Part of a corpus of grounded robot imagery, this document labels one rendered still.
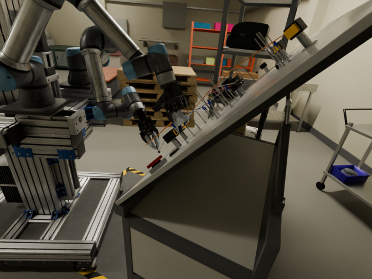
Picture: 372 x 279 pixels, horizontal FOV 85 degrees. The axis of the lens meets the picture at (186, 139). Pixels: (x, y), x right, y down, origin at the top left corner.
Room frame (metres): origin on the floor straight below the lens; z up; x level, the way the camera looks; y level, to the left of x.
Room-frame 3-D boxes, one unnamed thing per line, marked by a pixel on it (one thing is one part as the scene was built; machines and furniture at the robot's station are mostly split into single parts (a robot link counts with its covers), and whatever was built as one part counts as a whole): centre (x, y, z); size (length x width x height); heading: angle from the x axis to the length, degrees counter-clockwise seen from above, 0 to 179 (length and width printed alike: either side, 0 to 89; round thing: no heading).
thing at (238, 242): (1.04, -0.26, 0.60); 1.17 x 0.58 x 0.40; 157
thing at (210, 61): (7.10, -0.87, 0.96); 2.15 x 0.57 x 1.93; 94
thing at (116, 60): (8.31, 2.91, 0.36); 2.09 x 0.68 x 0.71; 4
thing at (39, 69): (0.96, 0.76, 1.33); 0.13 x 0.12 x 0.14; 5
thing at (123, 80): (3.80, 0.58, 0.48); 1.34 x 0.92 x 0.95; 99
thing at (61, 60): (8.40, 4.65, 0.36); 1.82 x 1.66 x 0.72; 94
